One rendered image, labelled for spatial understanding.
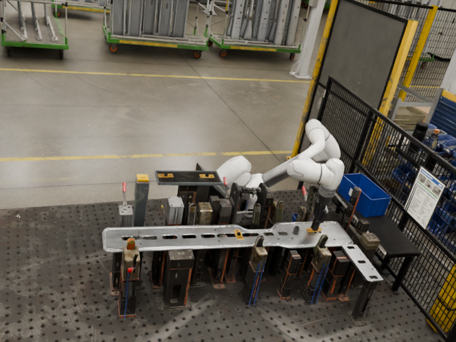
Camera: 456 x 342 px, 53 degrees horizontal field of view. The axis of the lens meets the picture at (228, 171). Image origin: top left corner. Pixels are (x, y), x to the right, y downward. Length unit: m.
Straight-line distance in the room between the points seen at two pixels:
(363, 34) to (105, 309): 3.51
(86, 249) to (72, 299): 0.39
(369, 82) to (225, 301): 2.81
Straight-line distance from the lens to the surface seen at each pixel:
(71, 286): 2.58
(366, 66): 4.71
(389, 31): 4.55
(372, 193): 3.12
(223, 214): 2.61
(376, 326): 2.75
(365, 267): 2.59
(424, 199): 2.81
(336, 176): 2.47
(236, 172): 3.09
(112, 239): 2.38
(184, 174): 2.66
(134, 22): 9.06
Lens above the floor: 2.47
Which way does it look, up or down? 28 degrees down
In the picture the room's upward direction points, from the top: 11 degrees clockwise
